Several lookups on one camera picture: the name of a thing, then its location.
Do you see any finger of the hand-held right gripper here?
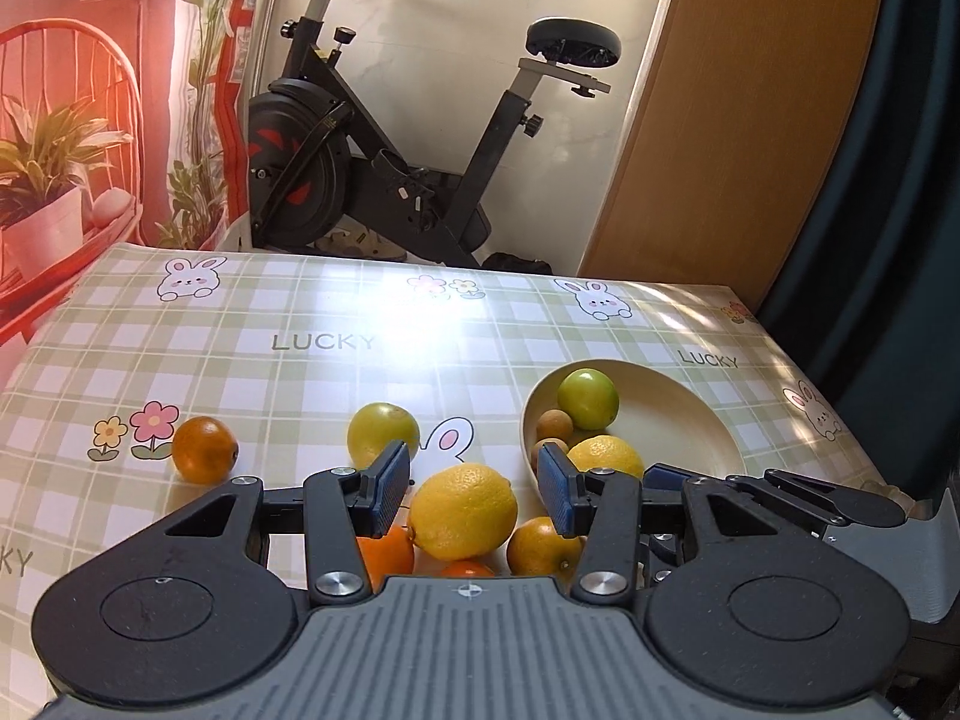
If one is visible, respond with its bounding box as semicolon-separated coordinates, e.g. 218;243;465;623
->
639;534;680;587
645;465;910;530

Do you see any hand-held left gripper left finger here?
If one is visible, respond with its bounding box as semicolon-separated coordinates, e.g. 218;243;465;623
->
90;441;412;607

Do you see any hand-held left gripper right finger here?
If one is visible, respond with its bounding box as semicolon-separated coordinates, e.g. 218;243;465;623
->
537;441;848;607

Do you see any cream round plate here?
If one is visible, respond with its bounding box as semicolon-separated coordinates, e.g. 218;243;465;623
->
521;360;743;492

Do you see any mottled green-orange orange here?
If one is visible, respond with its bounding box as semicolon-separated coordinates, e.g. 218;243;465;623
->
506;516;590;580

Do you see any small yellow lemon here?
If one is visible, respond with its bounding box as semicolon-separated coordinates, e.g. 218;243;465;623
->
566;435;646;481

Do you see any yellow-green round fruit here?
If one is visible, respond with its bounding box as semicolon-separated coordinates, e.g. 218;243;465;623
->
346;402;421;470

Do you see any large yellow lemon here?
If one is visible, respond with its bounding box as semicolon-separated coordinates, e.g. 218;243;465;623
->
407;463;520;562

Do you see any green round fruit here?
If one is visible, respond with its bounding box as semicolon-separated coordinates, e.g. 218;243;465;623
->
557;367;620;427

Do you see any round orange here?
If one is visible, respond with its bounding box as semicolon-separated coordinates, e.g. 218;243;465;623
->
171;416;241;485

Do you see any green checked tablecloth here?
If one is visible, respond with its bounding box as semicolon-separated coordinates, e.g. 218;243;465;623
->
0;244;912;616

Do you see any black exercise bike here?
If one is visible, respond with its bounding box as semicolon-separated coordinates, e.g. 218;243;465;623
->
246;0;623;269

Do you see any wooden panel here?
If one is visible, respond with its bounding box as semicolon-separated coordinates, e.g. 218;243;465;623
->
577;0;893;293

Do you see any dark curtain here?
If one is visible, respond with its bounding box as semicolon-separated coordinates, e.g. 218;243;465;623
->
757;0;960;496

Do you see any printed backdrop cloth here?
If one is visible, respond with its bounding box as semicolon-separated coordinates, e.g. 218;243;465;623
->
0;0;278;361

